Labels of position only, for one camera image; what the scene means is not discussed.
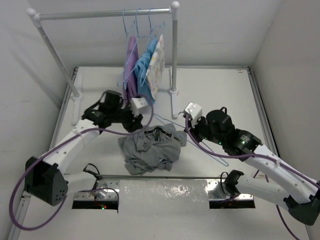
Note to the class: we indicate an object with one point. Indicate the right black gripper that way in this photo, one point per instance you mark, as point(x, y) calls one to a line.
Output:
point(193, 130)

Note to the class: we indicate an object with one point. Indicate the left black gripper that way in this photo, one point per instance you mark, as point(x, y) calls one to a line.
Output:
point(133, 122)

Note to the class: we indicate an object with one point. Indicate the grey t shirt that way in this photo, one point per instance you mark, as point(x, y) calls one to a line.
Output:
point(155, 148)

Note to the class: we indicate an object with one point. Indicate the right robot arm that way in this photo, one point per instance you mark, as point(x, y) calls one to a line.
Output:
point(291, 190)

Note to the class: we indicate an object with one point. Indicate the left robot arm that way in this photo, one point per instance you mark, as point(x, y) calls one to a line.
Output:
point(46, 177)

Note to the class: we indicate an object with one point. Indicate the purple t shirt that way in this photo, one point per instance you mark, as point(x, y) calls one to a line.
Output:
point(129, 87)

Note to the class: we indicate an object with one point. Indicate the white patterned t shirt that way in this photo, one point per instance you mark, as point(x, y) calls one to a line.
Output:
point(156, 67)

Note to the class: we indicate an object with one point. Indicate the light blue t shirt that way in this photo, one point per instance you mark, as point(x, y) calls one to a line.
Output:
point(140, 70)

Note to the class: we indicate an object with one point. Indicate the light blue hanger with purple shirt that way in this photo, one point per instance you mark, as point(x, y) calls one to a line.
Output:
point(125, 27)

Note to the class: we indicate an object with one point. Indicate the light blue hanger with patterned shirt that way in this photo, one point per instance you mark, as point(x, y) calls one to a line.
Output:
point(155, 30)

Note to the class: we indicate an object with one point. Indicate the white front cover panel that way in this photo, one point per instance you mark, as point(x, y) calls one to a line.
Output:
point(160, 210)

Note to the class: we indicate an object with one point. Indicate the white garment rack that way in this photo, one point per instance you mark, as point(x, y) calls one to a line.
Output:
point(173, 10)

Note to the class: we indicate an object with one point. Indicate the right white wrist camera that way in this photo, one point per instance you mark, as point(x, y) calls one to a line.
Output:
point(194, 111)

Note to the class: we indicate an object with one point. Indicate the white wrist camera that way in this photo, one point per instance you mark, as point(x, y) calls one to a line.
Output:
point(137, 103)
point(194, 111)

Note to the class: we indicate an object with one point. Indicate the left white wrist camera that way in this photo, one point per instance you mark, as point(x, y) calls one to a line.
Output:
point(137, 103)

